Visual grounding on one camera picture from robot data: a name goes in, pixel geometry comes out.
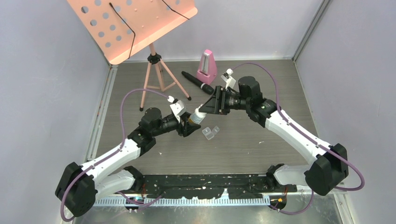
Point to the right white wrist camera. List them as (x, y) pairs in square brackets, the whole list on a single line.
[(228, 78)]

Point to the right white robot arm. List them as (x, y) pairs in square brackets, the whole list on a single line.
[(326, 167)]

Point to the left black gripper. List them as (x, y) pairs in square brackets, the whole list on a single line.
[(187, 127)]

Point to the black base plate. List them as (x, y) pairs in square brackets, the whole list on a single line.
[(237, 186)]

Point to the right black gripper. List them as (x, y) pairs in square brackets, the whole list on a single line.
[(216, 104)]

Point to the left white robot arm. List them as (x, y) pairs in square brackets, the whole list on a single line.
[(82, 185)]

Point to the pink music stand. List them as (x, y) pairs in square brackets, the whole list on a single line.
[(122, 28)]

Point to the pink metronome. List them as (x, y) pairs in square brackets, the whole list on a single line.
[(207, 70)]

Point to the black microphone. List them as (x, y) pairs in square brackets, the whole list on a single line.
[(203, 86)]

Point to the white pill bottle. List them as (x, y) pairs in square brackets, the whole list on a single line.
[(197, 117)]

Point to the clear plastic pill organizer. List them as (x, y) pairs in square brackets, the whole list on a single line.
[(210, 133)]

